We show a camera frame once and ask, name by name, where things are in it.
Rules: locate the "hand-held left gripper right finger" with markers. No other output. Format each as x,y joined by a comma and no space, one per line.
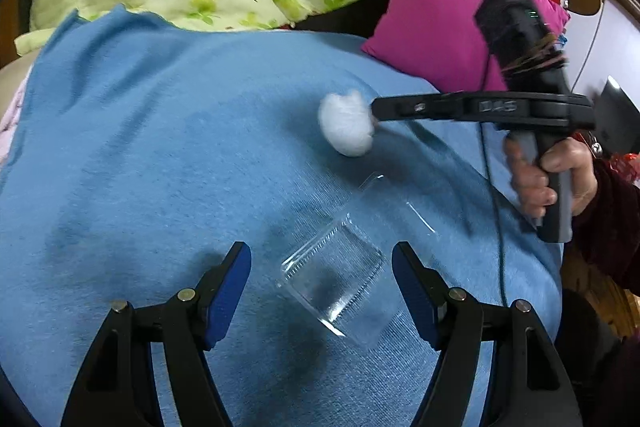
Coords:
412,292

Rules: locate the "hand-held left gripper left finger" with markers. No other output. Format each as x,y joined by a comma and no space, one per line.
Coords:
230,287

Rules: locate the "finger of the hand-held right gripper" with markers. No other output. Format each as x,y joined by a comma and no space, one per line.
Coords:
415,108

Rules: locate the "white cotton ball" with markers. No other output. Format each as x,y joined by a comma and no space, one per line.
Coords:
345,122

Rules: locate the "clear plastic clamshell container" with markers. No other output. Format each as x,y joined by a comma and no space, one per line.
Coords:
335,277

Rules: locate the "person's right forearm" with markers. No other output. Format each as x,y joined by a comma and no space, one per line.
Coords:
615,227

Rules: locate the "person's right hand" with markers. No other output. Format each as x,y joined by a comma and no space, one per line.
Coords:
577,172

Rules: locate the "magenta pillow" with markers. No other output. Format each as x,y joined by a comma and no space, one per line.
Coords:
435,17

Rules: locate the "blue blanket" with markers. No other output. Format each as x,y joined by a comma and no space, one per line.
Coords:
150,157

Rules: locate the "pale pink cloth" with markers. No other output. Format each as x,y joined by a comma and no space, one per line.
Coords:
10,127

